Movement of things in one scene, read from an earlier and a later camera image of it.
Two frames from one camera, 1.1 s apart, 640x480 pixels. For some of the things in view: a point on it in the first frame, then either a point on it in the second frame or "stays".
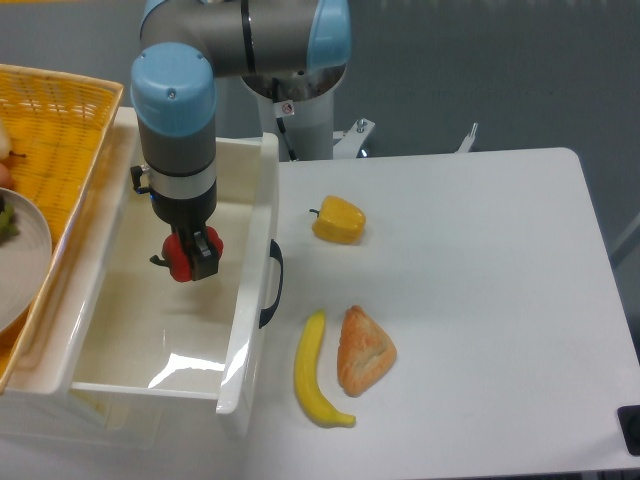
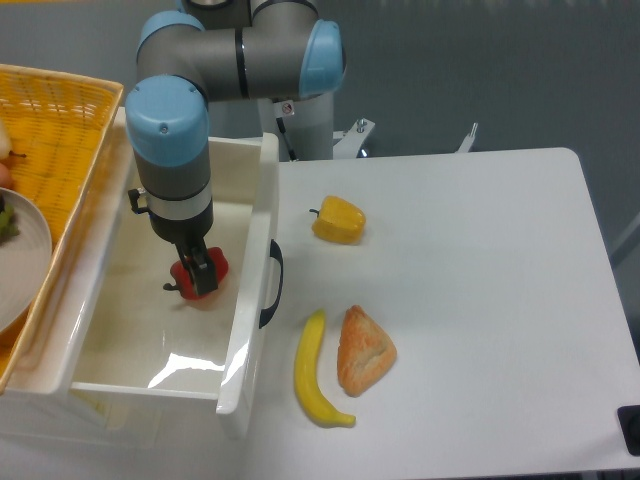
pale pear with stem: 5,143 stays
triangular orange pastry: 365,352 stays
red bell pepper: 175,257 to 185,282
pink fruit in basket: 4,176 stays
